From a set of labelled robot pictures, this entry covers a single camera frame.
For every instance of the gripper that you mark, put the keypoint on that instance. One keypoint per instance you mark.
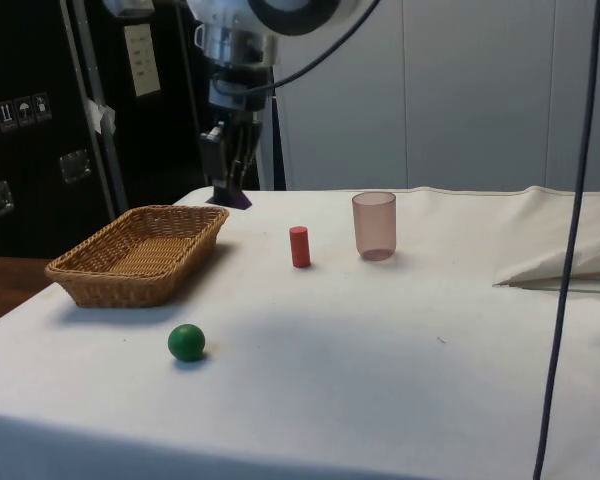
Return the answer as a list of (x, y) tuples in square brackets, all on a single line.
[(240, 90)]

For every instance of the purple triangular block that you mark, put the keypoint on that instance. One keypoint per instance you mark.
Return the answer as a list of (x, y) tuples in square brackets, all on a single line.
[(241, 201)]

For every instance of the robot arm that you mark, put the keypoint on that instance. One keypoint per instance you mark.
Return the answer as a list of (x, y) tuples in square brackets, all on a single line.
[(215, 10)]

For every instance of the red cylinder block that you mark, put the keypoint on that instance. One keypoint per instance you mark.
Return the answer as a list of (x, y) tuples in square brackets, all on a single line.
[(300, 247)]

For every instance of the wicker basket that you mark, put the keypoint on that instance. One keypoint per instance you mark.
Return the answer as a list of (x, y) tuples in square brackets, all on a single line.
[(130, 260)]

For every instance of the pale grey locker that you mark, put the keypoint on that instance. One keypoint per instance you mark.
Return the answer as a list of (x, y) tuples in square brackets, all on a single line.
[(565, 100), (345, 125), (475, 100)]

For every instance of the see-through pink cup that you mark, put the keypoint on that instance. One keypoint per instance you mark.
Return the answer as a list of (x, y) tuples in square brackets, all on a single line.
[(374, 225)]

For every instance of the green ball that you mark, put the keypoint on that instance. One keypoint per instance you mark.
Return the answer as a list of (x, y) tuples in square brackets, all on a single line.
[(186, 342)]

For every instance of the black cabinet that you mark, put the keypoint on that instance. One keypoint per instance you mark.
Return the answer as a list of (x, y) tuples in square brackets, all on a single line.
[(30, 175)]

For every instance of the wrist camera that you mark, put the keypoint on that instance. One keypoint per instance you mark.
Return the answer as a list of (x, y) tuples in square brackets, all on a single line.
[(130, 6)]

